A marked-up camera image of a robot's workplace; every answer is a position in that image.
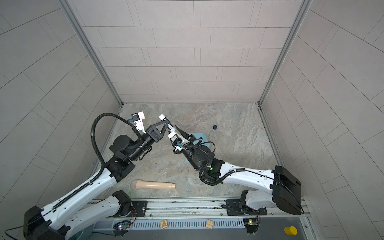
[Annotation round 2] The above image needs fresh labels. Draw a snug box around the teal paper envelope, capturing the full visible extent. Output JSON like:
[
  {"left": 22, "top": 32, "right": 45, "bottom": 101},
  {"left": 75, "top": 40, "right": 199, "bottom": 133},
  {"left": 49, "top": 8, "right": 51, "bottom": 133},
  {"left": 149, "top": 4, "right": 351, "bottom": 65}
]
[{"left": 182, "top": 133, "right": 213, "bottom": 169}]

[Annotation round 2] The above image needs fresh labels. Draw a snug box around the blue white glue stick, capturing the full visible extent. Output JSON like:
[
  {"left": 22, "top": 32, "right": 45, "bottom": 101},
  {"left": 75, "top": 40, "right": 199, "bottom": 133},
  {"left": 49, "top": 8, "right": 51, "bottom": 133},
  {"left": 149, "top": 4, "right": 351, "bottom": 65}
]
[{"left": 159, "top": 114, "right": 166, "bottom": 121}]

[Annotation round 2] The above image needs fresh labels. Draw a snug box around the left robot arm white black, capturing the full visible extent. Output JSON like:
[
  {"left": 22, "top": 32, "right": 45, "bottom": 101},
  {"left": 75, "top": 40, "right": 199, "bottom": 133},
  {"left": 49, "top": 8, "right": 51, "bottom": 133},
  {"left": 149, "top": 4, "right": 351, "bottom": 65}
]
[{"left": 20, "top": 113, "right": 173, "bottom": 240}]

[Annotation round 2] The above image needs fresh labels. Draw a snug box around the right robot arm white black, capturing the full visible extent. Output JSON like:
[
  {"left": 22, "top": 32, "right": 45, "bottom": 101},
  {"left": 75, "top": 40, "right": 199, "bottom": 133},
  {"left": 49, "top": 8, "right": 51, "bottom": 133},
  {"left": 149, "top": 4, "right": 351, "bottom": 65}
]
[{"left": 168, "top": 126, "right": 304, "bottom": 216}]

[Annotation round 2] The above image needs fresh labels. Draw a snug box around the wooden letter A block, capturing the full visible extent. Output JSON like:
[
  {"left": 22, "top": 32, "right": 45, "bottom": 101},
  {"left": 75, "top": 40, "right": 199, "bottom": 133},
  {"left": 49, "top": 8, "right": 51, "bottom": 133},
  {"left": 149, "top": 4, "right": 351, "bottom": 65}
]
[{"left": 161, "top": 220, "right": 169, "bottom": 230}]

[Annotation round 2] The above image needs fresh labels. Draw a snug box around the beige plastic toy microphone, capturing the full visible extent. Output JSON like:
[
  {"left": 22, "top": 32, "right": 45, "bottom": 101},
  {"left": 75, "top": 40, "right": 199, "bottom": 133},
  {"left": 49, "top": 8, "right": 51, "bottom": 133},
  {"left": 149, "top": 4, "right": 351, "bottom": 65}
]
[{"left": 131, "top": 180, "right": 176, "bottom": 190}]

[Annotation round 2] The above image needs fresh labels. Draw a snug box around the plain wooden block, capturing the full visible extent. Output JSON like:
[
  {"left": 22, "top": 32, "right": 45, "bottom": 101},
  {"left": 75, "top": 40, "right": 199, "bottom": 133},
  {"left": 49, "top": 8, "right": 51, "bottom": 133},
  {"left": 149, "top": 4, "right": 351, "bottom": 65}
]
[{"left": 206, "top": 220, "right": 214, "bottom": 229}]

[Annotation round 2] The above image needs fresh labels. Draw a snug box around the yellow cylinder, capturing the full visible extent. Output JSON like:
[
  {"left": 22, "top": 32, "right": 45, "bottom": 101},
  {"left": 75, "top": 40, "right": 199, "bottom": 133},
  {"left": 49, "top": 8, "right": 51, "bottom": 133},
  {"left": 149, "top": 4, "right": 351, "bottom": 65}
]
[{"left": 284, "top": 226, "right": 298, "bottom": 236}]

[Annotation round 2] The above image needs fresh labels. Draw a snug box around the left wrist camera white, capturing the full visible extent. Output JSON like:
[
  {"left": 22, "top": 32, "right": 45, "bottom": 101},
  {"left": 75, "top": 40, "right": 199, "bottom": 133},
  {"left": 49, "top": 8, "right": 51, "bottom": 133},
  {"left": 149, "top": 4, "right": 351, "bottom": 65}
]
[{"left": 128, "top": 112, "right": 146, "bottom": 134}]

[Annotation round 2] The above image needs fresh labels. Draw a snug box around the aluminium mounting rail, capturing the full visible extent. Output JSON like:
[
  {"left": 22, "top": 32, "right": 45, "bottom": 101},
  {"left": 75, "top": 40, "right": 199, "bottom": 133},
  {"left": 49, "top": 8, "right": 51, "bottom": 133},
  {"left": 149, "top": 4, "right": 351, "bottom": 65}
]
[{"left": 58, "top": 195, "right": 312, "bottom": 222}]

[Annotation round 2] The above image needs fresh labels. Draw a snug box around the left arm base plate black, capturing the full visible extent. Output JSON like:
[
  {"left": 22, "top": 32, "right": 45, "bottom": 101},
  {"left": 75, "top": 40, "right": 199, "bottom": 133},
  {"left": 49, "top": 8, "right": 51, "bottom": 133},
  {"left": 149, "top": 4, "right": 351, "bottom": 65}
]
[{"left": 119, "top": 201, "right": 148, "bottom": 218}]

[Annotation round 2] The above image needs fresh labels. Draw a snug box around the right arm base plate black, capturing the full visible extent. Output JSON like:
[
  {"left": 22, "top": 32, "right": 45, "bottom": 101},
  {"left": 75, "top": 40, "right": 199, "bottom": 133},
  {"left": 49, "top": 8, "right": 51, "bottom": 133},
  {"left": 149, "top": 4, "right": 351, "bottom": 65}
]
[{"left": 221, "top": 200, "right": 268, "bottom": 216}]

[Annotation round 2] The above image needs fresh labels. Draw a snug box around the left circuit board with wires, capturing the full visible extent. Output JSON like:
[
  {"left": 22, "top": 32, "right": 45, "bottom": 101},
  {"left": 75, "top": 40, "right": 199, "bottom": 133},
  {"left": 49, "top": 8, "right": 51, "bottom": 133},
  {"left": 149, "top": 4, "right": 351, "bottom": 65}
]
[{"left": 113, "top": 221, "right": 131, "bottom": 231}]

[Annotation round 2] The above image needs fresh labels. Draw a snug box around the circuit board with wires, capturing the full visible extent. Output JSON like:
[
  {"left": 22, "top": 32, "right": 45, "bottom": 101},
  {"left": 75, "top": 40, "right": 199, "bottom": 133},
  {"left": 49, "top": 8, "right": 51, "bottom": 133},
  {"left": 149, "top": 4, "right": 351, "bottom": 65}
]
[
  {"left": 113, "top": 221, "right": 131, "bottom": 231},
  {"left": 243, "top": 219, "right": 260, "bottom": 234}
]

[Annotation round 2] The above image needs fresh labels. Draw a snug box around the right circuit board with wires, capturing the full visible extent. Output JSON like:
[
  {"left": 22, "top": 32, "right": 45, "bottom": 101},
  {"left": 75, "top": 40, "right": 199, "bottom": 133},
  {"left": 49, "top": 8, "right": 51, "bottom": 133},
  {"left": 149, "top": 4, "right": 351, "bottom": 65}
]
[{"left": 243, "top": 219, "right": 260, "bottom": 234}]

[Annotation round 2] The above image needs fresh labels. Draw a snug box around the grey slotted cable duct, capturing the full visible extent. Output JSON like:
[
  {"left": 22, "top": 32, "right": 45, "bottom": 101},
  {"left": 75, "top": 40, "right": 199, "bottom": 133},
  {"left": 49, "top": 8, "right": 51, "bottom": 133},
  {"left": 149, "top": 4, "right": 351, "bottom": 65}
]
[{"left": 94, "top": 218, "right": 245, "bottom": 232}]

